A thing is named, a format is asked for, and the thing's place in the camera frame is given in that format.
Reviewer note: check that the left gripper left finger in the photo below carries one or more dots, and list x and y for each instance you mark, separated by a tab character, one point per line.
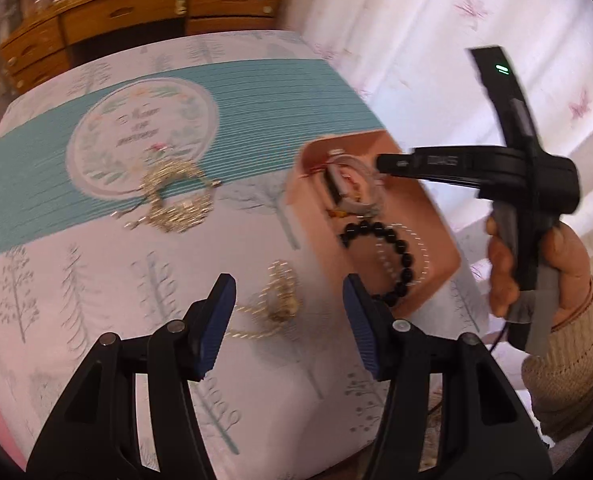
91	433

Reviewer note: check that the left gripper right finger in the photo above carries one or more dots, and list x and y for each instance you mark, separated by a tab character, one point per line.
486	432

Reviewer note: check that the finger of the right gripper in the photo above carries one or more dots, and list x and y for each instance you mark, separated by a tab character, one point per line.
422	166

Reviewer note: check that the pink plastic tray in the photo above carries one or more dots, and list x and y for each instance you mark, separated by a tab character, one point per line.
403	256

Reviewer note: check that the silver cuff bangle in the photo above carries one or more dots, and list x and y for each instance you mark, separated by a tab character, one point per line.
354	188

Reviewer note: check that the pearl necklace gold pendant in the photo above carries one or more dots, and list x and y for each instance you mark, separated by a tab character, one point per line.
274	307

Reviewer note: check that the right hand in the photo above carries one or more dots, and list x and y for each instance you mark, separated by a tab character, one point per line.
563	251

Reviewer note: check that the white floral curtain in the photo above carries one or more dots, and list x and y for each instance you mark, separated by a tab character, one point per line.
424	66

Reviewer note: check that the tree print tablecloth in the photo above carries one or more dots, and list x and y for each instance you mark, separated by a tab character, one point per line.
128	185

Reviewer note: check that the wooden desk with drawers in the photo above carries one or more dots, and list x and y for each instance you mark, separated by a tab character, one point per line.
68	32

